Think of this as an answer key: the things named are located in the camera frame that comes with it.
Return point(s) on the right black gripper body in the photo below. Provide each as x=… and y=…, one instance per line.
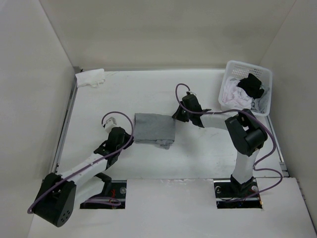
x=184, y=114

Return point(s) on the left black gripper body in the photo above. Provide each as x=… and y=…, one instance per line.
x=126, y=140

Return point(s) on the grey tank top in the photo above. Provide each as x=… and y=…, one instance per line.
x=155, y=129

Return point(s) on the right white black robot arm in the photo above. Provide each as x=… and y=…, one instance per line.
x=247, y=136

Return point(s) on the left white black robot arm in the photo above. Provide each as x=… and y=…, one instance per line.
x=60, y=193

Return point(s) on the folded white tank top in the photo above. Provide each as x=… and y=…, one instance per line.
x=92, y=78

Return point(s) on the white garment in basket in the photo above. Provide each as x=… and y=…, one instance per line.
x=234, y=96

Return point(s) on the white plastic laundry basket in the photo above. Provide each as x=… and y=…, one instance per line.
x=241, y=70

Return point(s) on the black garment in basket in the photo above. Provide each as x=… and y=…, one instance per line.
x=251, y=85

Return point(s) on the light grey garment in basket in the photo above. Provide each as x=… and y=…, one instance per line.
x=259, y=105

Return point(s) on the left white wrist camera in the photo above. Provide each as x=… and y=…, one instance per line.
x=109, y=124

